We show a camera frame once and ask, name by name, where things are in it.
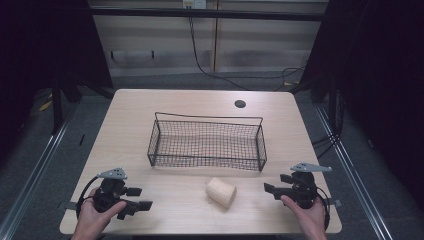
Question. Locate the white wall socket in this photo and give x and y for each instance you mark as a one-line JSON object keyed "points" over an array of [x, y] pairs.
{"points": [[194, 3]]}

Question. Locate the black curtain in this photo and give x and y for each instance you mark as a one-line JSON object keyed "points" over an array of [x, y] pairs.
{"points": [[40, 43], [380, 66]]}

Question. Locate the metal floor rail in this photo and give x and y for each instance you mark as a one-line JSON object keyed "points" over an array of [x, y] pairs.
{"points": [[355, 180], [31, 180]]}

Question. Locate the beige bread loaf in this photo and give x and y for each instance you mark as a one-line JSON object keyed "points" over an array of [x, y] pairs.
{"points": [[220, 192]]}

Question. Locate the person's right hand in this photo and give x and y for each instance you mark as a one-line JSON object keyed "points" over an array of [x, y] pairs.
{"points": [[311, 220]]}

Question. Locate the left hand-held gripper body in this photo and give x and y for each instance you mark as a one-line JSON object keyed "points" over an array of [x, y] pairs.
{"points": [[108, 193]]}

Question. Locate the black horizontal metal bar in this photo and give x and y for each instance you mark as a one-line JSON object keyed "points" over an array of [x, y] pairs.
{"points": [[206, 14]]}

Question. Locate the black stand leg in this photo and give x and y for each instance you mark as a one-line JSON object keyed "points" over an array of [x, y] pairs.
{"points": [[57, 106]]}

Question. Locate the yellow floor tape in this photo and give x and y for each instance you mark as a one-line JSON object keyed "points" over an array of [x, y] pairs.
{"points": [[45, 105]]}

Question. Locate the person's left hand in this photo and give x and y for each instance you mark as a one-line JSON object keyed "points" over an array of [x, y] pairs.
{"points": [[90, 220]]}

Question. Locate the grey tape tab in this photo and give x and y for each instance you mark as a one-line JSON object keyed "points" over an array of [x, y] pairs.
{"points": [[335, 202], [70, 205]]}

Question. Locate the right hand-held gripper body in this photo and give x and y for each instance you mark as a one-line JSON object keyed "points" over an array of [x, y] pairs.
{"points": [[304, 190]]}

